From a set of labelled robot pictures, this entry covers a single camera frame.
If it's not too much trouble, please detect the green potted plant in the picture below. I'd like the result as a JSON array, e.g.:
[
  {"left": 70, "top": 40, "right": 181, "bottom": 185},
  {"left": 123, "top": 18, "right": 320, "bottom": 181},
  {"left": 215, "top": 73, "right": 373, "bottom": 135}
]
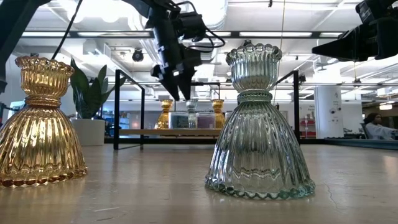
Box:
[{"left": 68, "top": 57, "right": 127, "bottom": 121}]

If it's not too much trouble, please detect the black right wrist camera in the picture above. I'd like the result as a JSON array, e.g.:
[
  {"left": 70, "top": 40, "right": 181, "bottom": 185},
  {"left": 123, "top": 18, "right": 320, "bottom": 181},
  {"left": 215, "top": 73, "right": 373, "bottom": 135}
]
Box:
[{"left": 355, "top": 0, "right": 398, "bottom": 25}]

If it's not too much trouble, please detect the white plant pot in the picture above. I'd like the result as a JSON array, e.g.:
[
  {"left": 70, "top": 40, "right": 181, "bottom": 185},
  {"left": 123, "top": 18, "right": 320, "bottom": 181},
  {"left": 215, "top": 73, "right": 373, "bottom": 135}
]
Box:
[{"left": 70, "top": 118, "right": 106, "bottom": 147}]

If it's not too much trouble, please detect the white round column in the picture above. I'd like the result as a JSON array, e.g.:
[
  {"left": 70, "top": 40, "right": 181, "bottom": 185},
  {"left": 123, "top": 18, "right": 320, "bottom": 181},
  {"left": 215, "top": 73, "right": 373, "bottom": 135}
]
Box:
[{"left": 313, "top": 84, "right": 345, "bottom": 139}]

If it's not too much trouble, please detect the wooden shelf black metal frame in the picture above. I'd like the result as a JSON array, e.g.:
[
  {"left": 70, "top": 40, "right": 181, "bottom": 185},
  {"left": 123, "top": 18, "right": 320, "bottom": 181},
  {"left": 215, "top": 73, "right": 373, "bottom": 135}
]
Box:
[{"left": 113, "top": 68, "right": 301, "bottom": 151}]

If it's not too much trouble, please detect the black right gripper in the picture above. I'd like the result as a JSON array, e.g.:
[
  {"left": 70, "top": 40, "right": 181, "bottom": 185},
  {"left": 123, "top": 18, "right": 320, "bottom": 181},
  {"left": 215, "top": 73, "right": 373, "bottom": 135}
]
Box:
[{"left": 312, "top": 17, "right": 398, "bottom": 62}]

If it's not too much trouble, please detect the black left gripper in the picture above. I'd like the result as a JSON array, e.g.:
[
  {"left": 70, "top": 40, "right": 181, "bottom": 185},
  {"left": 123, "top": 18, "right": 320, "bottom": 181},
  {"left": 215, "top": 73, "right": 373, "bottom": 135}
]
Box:
[{"left": 145, "top": 0, "right": 204, "bottom": 101}]

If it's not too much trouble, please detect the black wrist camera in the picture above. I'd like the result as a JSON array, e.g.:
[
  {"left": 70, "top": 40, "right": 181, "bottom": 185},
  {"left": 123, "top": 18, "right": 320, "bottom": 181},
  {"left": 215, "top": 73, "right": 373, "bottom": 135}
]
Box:
[
  {"left": 355, "top": 0, "right": 398, "bottom": 25},
  {"left": 177, "top": 11, "right": 215, "bottom": 41}
]

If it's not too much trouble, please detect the purple candle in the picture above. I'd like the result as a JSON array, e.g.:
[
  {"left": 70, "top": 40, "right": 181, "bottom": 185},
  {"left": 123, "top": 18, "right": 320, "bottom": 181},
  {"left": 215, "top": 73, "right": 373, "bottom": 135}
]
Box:
[{"left": 195, "top": 111, "right": 216, "bottom": 129}]

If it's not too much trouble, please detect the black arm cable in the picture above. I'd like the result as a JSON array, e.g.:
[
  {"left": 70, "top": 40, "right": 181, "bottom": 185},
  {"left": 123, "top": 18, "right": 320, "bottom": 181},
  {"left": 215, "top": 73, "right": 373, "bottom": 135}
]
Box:
[{"left": 50, "top": 0, "right": 84, "bottom": 60}]

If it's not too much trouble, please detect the red storage shelf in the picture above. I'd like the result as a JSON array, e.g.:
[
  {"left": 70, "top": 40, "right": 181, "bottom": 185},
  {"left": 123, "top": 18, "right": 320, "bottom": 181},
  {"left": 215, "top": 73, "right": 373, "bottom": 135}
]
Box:
[{"left": 300, "top": 111, "right": 317, "bottom": 139}]

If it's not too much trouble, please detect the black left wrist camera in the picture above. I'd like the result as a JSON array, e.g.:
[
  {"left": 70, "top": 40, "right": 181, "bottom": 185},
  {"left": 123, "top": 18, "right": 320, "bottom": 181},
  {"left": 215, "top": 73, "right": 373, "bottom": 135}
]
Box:
[{"left": 177, "top": 11, "right": 215, "bottom": 41}]

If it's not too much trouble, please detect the clear green glass candle holder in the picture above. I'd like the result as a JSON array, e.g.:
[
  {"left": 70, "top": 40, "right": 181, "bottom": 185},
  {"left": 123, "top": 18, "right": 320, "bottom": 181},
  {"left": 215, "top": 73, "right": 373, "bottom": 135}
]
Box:
[
  {"left": 185, "top": 98, "right": 200, "bottom": 129},
  {"left": 204, "top": 42, "right": 317, "bottom": 200}
]

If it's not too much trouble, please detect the white round ventilation duct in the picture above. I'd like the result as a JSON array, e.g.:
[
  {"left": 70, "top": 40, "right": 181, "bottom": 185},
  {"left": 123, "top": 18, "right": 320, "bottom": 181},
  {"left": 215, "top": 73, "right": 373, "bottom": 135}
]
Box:
[{"left": 203, "top": 0, "right": 229, "bottom": 32}]

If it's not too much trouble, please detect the person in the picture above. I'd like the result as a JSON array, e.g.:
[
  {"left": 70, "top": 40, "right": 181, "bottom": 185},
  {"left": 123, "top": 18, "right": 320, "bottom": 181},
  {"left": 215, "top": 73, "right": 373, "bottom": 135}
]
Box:
[{"left": 363, "top": 112, "right": 398, "bottom": 141}]

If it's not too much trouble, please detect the amber ribbed glass candle holder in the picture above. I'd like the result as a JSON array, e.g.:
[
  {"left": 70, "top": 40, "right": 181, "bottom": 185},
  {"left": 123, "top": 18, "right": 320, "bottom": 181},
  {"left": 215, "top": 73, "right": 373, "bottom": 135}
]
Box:
[
  {"left": 0, "top": 55, "right": 89, "bottom": 188},
  {"left": 155, "top": 98, "right": 174, "bottom": 130},
  {"left": 211, "top": 98, "right": 226, "bottom": 129}
]

